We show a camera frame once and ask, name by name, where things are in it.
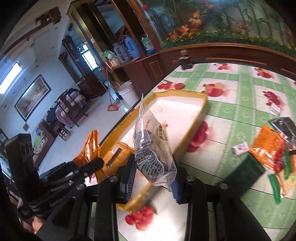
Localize orange sachet snack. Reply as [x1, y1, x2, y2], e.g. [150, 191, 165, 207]
[249, 125, 285, 172]

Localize wooden chair with cloth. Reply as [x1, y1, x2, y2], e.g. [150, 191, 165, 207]
[55, 89, 88, 128]

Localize dark green packet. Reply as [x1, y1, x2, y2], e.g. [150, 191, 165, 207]
[223, 154, 266, 198]

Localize white plastic bucket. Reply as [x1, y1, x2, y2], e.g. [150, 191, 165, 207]
[117, 81, 140, 107]

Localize dark ink bottle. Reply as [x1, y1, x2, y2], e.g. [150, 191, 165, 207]
[179, 49, 193, 70]

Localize grey water jug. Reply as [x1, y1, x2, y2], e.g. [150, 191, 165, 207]
[113, 43, 130, 63]

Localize blue green detergent bag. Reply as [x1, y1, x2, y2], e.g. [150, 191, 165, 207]
[141, 34, 155, 55]

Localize blue thermos jug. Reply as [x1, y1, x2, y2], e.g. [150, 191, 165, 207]
[125, 36, 141, 59]

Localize framed wall painting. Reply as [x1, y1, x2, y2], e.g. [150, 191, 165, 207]
[14, 74, 51, 121]

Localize red broom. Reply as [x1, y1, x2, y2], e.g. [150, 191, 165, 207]
[105, 68, 121, 112]

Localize small orange cracker box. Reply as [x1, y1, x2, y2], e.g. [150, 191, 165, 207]
[95, 142, 134, 183]

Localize clear bag dark snacks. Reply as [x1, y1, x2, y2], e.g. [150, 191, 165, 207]
[133, 98, 177, 187]

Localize green white bag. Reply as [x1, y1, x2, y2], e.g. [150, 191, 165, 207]
[103, 50, 121, 68]

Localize person's left hand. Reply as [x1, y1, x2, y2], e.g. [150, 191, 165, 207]
[22, 216, 45, 234]

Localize silver foil bag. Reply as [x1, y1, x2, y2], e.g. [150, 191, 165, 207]
[269, 117, 296, 150]

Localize green cracker pack weidan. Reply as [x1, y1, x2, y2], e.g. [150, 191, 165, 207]
[268, 151, 295, 205]

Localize small white candy pack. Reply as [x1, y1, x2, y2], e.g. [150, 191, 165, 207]
[231, 142, 249, 156]

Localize flower glass display panel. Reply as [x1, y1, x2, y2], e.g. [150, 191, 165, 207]
[137, 0, 295, 57]

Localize orange crinkled snack bag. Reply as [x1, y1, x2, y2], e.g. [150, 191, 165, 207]
[72, 130, 101, 167]

